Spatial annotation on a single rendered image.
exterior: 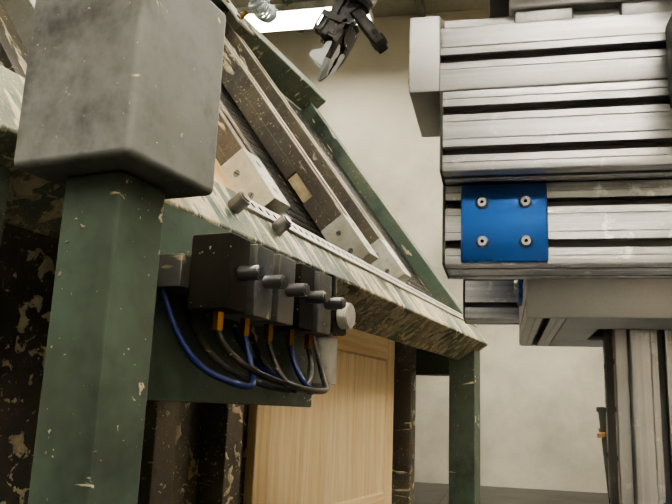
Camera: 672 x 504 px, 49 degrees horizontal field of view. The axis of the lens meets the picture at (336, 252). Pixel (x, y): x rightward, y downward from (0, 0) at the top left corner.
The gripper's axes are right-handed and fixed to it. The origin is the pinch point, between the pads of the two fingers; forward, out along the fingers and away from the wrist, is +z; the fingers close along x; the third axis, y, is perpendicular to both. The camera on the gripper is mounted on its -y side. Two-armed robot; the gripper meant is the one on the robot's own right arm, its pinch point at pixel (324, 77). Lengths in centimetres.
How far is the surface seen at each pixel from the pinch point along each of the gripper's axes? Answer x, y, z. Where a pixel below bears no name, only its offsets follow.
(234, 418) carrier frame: 14, -26, 74
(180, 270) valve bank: 74, -30, 51
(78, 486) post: 101, -45, 68
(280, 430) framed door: -13, -28, 76
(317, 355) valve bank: 37, -40, 54
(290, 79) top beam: -100, 58, -26
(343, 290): 12, -32, 42
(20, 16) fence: 72, 11, 32
